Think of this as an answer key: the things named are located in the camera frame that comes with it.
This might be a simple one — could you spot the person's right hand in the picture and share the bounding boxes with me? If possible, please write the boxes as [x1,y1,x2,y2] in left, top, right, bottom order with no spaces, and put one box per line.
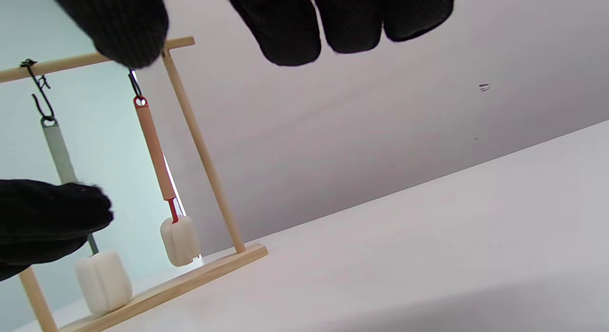
[45,0,456,69]

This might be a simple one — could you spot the person's left hand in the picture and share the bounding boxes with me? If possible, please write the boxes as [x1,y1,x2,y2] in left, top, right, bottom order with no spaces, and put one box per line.
[0,179,114,281]

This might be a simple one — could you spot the green handle cup brush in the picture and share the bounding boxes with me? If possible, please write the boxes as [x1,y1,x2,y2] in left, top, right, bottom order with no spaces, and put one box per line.
[40,117,134,316]

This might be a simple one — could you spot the black s-hook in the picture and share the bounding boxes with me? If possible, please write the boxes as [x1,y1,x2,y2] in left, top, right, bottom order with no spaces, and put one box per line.
[128,68,144,102]
[20,59,57,123]

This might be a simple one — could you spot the orange handle cup brush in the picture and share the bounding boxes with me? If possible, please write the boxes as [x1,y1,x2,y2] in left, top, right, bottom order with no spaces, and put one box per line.
[133,95,202,267]

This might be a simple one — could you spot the wooden hanging rack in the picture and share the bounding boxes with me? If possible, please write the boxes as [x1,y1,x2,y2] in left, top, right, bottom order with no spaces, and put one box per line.
[0,36,268,332]

